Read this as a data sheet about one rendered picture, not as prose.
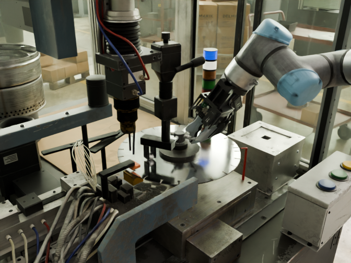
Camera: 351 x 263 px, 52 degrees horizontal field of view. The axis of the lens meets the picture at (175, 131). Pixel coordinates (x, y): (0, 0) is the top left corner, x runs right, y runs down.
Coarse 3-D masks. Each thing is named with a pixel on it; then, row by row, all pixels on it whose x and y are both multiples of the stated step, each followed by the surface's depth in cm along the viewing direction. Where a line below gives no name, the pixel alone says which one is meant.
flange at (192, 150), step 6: (186, 144) 96; (192, 144) 99; (162, 150) 96; (168, 150) 96; (174, 150) 96; (180, 150) 96; (186, 150) 96; (192, 150) 96; (198, 150) 96; (162, 156) 95; (168, 156) 94; (174, 156) 93; (180, 156) 93; (186, 156) 93; (192, 156) 94
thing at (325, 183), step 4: (320, 180) 93; (324, 180) 93; (328, 180) 93; (320, 184) 92; (324, 184) 92; (328, 184) 92; (332, 184) 92; (324, 188) 91; (328, 188) 91; (332, 188) 91
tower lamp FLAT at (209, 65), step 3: (216, 60) 116; (207, 63) 115; (210, 63) 115; (213, 63) 115; (216, 63) 117; (204, 66) 116; (207, 66) 116; (210, 66) 116; (213, 66) 116; (204, 69) 117; (207, 69) 116; (210, 69) 116; (213, 69) 116
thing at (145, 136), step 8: (168, 128) 87; (144, 136) 91; (152, 136) 91; (168, 136) 88; (144, 144) 91; (152, 144) 90; (160, 144) 89; (168, 144) 88; (144, 152) 93; (152, 152) 93
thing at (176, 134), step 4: (184, 128) 99; (172, 132) 97; (176, 132) 96; (180, 132) 96; (184, 132) 96; (176, 136) 95; (180, 136) 95; (184, 136) 95; (188, 136) 95; (192, 136) 95; (176, 140) 94; (180, 140) 95; (184, 140) 97; (180, 144) 96
